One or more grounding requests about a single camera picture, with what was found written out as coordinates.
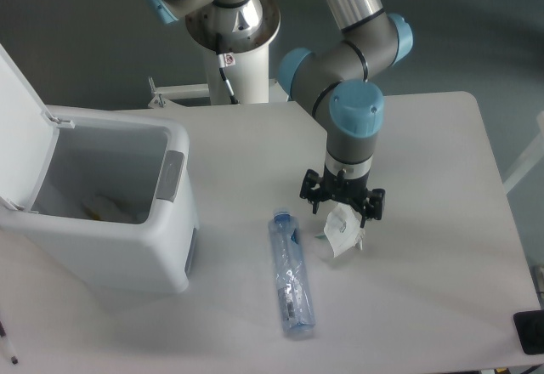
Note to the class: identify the white trash can lid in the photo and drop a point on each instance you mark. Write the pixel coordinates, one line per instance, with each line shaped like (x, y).
(29, 135)

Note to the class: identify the white yellow trash in can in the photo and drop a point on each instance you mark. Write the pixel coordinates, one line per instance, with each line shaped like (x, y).
(102, 208)

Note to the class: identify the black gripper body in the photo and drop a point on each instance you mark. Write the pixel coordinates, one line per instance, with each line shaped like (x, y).
(340, 189)

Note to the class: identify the white wrapper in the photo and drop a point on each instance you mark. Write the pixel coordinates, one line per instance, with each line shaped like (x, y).
(341, 233)

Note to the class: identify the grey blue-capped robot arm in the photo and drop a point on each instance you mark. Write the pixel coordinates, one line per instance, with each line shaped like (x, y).
(335, 87)

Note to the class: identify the black white pen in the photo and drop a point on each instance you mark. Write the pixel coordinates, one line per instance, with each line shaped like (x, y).
(8, 347)

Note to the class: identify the white frame at right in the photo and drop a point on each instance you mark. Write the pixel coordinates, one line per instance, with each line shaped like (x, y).
(526, 160)

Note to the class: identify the clear blue plastic bottle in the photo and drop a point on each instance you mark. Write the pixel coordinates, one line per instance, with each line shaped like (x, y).
(297, 315)

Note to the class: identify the white trash can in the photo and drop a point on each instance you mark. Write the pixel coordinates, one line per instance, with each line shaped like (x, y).
(106, 194)

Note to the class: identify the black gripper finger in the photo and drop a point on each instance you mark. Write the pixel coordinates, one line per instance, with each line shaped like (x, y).
(369, 204)
(313, 190)

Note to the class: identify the white metal base frame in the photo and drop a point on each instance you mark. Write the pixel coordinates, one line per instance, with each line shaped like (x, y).
(198, 94)

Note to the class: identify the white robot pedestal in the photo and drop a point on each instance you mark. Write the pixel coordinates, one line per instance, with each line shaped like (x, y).
(235, 47)

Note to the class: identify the black device at edge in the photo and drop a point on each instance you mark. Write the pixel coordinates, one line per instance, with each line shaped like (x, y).
(529, 326)

